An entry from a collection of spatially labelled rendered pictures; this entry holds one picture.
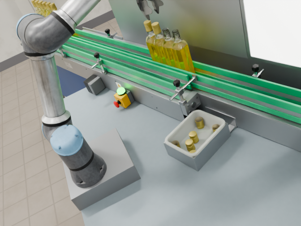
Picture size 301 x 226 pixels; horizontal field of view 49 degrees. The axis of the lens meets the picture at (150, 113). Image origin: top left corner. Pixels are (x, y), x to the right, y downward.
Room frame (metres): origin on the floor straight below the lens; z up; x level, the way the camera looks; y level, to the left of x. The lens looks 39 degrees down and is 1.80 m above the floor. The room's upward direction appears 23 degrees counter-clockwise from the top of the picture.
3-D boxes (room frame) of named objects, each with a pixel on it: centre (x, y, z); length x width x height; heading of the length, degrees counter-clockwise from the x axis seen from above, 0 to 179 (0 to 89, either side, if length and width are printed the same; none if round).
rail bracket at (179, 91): (1.13, -0.17, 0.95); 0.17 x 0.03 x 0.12; 120
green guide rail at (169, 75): (1.95, 0.22, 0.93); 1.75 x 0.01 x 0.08; 30
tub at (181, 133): (0.98, -0.14, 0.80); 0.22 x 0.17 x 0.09; 120
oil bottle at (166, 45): (1.33, -0.20, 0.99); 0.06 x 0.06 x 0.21; 30
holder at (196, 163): (1.00, -0.16, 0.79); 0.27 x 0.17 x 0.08; 120
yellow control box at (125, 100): (1.47, 0.10, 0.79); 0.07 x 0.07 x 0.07; 30
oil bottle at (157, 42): (1.38, -0.17, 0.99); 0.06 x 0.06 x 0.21; 30
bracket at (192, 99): (1.14, -0.18, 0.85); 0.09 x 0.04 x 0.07; 120
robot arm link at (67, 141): (1.01, 0.34, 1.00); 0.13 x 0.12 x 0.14; 21
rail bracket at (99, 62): (1.63, 0.17, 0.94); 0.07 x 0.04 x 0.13; 120
